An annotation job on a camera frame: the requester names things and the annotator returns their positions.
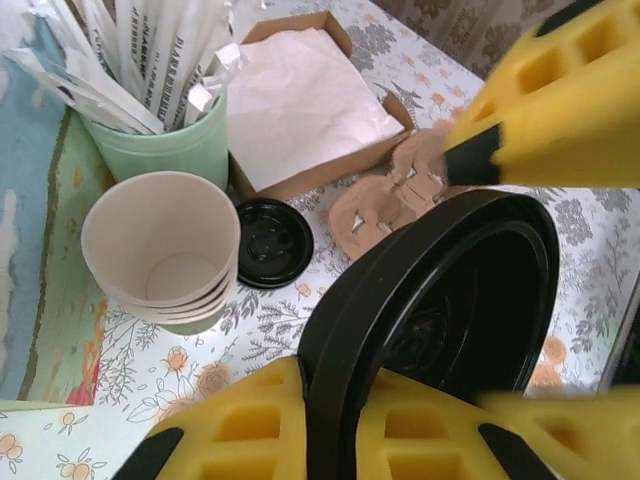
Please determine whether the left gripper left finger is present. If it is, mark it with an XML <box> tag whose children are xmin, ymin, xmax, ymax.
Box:
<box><xmin>112</xmin><ymin>356</ymin><xmax>640</xmax><ymax>480</ymax></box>

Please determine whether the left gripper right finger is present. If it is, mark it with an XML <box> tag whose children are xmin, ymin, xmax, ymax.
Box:
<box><xmin>441</xmin><ymin>0</ymin><xmax>640</xmax><ymax>189</ymax></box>

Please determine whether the brown pulp cup carrier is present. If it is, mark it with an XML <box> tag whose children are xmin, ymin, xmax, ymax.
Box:
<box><xmin>327</xmin><ymin>119</ymin><xmax>469</xmax><ymax>261</ymax></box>

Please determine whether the white paper napkin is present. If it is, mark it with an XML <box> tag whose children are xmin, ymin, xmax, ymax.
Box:
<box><xmin>224</xmin><ymin>27</ymin><xmax>407</xmax><ymax>194</ymax></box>

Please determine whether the landscape print paper bag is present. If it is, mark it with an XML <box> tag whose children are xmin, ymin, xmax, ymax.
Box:
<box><xmin>0</xmin><ymin>14</ymin><xmax>119</xmax><ymax>406</ymax></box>

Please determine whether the brown cardboard napkin box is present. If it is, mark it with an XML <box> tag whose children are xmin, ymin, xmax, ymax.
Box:
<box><xmin>227</xmin><ymin>9</ymin><xmax>416</xmax><ymax>201</ymax></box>

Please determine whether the mint green straw holder cup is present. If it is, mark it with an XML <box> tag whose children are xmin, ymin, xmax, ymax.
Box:
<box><xmin>79</xmin><ymin>84</ymin><xmax>232</xmax><ymax>201</ymax></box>

